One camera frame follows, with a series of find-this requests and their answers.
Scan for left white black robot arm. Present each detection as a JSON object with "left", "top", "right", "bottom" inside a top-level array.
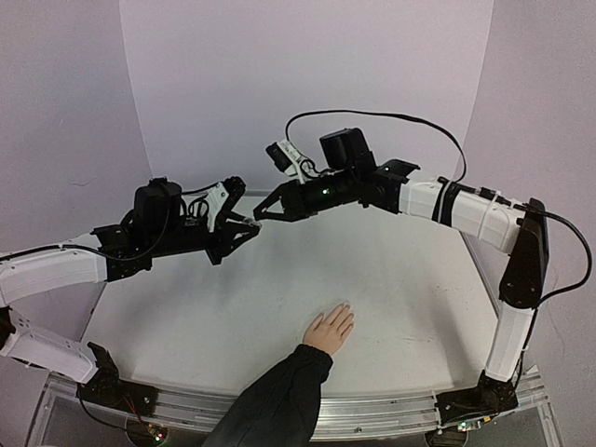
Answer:
[{"left": 1, "top": 177, "right": 261, "bottom": 416}]

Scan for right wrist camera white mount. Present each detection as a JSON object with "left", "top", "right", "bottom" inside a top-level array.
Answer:
[{"left": 265, "top": 140, "right": 320, "bottom": 184}]

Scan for black sleeved forearm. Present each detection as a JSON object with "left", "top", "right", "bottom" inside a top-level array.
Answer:
[{"left": 203, "top": 344, "right": 332, "bottom": 446}]

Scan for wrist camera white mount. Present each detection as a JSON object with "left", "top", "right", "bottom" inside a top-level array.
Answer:
[
  {"left": 265, "top": 140, "right": 320, "bottom": 184},
  {"left": 204, "top": 176, "right": 246, "bottom": 233}
]

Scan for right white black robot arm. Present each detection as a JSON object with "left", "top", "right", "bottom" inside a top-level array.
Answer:
[{"left": 253, "top": 128, "right": 549, "bottom": 427}]

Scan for person's bare hand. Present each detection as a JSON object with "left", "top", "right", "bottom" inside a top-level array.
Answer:
[{"left": 302, "top": 304, "right": 355, "bottom": 357}]

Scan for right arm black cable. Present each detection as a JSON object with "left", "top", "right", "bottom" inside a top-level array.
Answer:
[{"left": 284, "top": 109, "right": 467, "bottom": 183}]

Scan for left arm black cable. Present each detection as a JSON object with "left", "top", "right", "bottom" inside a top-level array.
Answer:
[{"left": 0, "top": 241, "right": 169, "bottom": 266}]

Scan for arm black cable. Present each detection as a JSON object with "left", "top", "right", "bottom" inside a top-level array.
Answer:
[
  {"left": 0, "top": 241, "right": 169, "bottom": 266},
  {"left": 284, "top": 109, "right": 467, "bottom": 183}
]

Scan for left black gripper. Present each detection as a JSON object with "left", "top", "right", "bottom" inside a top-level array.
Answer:
[{"left": 150, "top": 213, "right": 261, "bottom": 266}]

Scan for clear nail polish bottle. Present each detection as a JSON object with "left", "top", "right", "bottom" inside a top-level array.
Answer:
[{"left": 243, "top": 217, "right": 262, "bottom": 228}]

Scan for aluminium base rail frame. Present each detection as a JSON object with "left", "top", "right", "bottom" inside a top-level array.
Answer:
[{"left": 28, "top": 347, "right": 561, "bottom": 446}]

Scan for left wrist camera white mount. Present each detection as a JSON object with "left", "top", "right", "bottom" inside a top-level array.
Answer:
[{"left": 204, "top": 176, "right": 246, "bottom": 233}]

